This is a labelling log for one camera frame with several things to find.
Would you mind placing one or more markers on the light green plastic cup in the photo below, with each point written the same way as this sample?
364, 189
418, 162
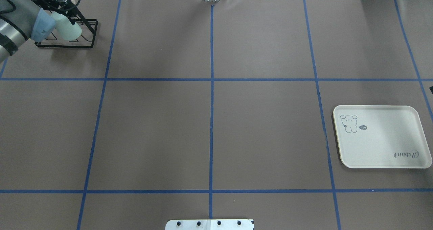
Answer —
65, 28

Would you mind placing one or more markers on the black wire cup rack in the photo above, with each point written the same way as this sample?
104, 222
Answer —
89, 27

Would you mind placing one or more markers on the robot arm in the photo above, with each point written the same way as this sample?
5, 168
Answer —
22, 20

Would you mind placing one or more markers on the white metal base plate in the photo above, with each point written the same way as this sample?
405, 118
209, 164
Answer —
211, 224

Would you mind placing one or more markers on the cream rabbit print tray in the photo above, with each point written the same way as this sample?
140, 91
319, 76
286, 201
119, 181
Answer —
381, 136

